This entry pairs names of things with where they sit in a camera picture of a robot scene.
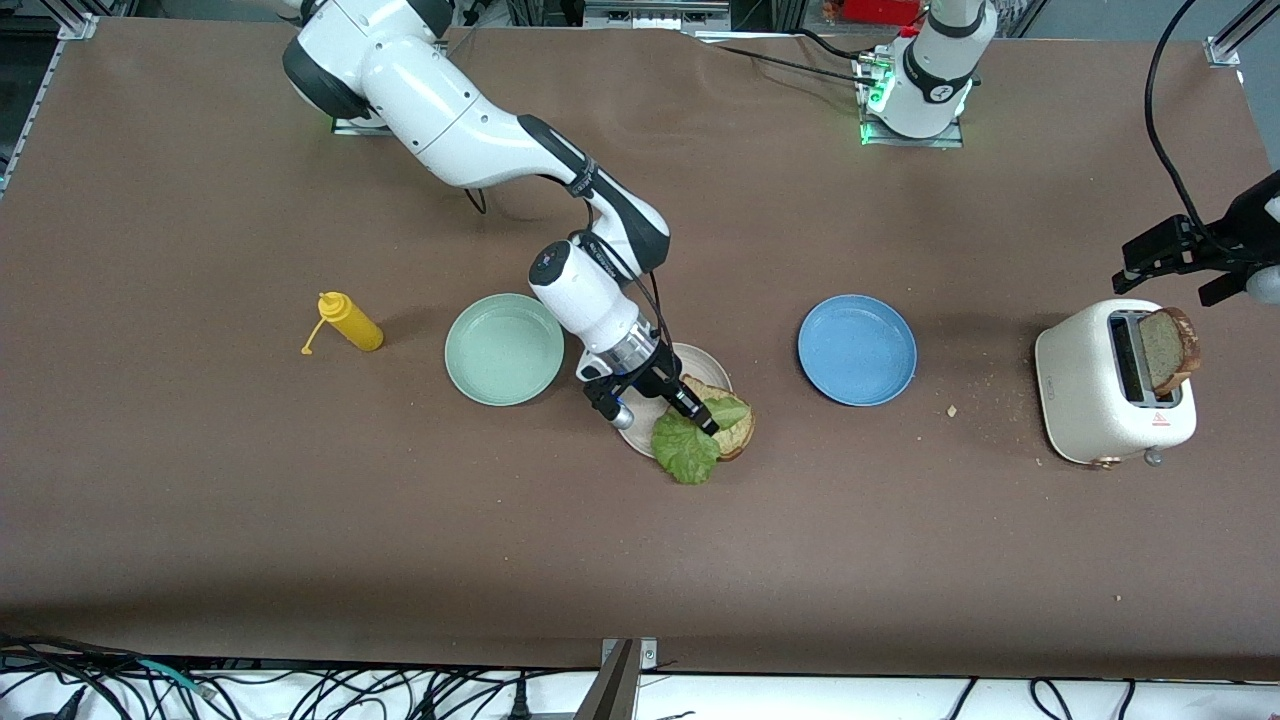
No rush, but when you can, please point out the green lettuce leaf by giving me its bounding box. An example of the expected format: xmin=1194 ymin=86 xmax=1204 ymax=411
xmin=650 ymin=394 xmax=752 ymax=487

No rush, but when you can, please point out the brown bread slice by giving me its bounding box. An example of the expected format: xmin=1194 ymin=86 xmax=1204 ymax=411
xmin=1138 ymin=305 xmax=1204 ymax=395
xmin=679 ymin=373 xmax=757 ymax=463

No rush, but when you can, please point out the yellow mustard squeeze bottle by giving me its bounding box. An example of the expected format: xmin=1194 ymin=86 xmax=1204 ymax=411
xmin=300 ymin=291 xmax=386 ymax=357

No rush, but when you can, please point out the beige round plate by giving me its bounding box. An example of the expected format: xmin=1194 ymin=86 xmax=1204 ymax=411
xmin=610 ymin=341 xmax=735 ymax=463

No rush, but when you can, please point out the mint green round plate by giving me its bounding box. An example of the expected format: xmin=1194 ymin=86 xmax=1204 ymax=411
xmin=443 ymin=292 xmax=567 ymax=408

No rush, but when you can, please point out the blue round plate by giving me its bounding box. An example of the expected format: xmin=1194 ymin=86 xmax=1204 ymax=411
xmin=796 ymin=293 xmax=919 ymax=408

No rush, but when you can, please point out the white two-slot toaster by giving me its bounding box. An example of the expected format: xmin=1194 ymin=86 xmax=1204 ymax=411
xmin=1034 ymin=297 xmax=1199 ymax=470

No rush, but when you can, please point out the red box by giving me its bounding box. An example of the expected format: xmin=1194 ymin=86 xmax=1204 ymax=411
xmin=842 ymin=0 xmax=924 ymax=27

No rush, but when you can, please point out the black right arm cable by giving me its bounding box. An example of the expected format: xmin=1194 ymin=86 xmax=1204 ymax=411
xmin=464 ymin=150 xmax=672 ymax=352

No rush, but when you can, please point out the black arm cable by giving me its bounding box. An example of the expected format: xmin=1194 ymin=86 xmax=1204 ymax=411
xmin=464 ymin=150 xmax=672 ymax=352
xmin=1144 ymin=0 xmax=1217 ymax=234

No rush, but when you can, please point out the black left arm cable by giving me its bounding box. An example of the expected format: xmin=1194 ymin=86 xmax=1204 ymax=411
xmin=1144 ymin=0 xmax=1217 ymax=234

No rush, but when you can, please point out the aluminium frame corner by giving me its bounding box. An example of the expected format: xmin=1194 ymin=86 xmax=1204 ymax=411
xmin=1204 ymin=0 xmax=1280 ymax=70
xmin=54 ymin=0 xmax=102 ymax=42

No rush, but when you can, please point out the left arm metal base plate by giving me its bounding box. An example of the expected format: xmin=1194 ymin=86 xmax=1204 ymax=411
xmin=857 ymin=50 xmax=967 ymax=150

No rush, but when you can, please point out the grey aluminium post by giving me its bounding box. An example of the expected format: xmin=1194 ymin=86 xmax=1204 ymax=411
xmin=574 ymin=636 xmax=659 ymax=720

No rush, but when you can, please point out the black cable on table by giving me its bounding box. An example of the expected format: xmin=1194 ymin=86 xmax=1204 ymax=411
xmin=688 ymin=27 xmax=883 ymax=87

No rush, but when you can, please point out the grey metal bracket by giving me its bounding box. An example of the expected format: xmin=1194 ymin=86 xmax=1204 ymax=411
xmin=582 ymin=0 xmax=732 ymax=32

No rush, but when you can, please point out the teal floor cable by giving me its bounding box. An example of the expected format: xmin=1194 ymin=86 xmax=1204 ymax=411
xmin=134 ymin=656 xmax=217 ymax=699

